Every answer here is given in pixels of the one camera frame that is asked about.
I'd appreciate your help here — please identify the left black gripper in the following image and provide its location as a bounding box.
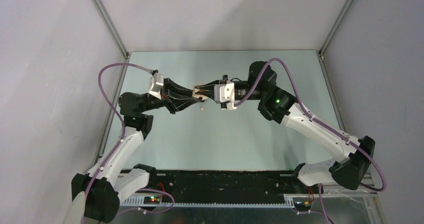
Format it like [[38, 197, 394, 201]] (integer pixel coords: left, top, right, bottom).
[[140, 78, 200, 114]]

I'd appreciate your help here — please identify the beige earbud charging case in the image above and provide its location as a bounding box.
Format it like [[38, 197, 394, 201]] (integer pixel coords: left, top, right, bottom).
[[192, 85, 208, 101]]

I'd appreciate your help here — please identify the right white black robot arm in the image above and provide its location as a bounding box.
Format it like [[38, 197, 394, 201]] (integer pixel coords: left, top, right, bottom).
[[192, 58, 375, 193]]

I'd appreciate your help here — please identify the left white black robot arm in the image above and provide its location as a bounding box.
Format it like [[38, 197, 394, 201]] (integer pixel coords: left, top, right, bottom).
[[63, 73, 206, 224]]

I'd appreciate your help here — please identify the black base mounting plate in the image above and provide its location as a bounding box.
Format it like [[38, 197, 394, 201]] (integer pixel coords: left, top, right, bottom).
[[147, 170, 319, 204]]

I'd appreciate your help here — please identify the left controller board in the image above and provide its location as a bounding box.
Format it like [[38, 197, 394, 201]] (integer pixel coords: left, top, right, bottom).
[[143, 196, 162, 205]]

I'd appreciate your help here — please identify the controller board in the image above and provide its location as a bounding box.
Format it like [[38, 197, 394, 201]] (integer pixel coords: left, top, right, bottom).
[[143, 196, 162, 205], [293, 201, 314, 212]]

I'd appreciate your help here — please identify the right controller board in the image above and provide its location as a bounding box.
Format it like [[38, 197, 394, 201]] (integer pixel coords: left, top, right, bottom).
[[293, 201, 314, 212]]

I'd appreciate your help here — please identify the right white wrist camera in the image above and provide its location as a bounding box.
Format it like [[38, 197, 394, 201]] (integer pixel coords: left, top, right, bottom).
[[213, 81, 236, 110]]

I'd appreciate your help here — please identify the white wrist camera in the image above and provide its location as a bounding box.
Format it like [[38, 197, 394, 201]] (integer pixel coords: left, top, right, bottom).
[[148, 70, 164, 100], [213, 81, 236, 110]]

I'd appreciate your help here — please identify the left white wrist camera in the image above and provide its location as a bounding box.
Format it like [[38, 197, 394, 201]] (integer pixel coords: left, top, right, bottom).
[[148, 70, 164, 100]]

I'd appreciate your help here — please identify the left corner aluminium post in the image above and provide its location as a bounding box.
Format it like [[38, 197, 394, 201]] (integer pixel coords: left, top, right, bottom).
[[91, 0, 129, 59]]

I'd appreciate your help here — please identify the corner aluminium post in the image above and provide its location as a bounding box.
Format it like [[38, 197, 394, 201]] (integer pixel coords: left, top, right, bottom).
[[318, 0, 355, 60], [91, 0, 129, 59]]

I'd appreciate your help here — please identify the grey slotted cable duct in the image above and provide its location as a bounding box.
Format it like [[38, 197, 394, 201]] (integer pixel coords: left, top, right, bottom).
[[120, 196, 295, 208]]

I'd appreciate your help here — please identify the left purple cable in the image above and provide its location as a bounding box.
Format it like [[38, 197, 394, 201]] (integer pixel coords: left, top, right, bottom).
[[81, 62, 176, 224]]

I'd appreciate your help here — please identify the right corner aluminium post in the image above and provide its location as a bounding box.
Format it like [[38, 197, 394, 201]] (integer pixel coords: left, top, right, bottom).
[[318, 0, 355, 60]]

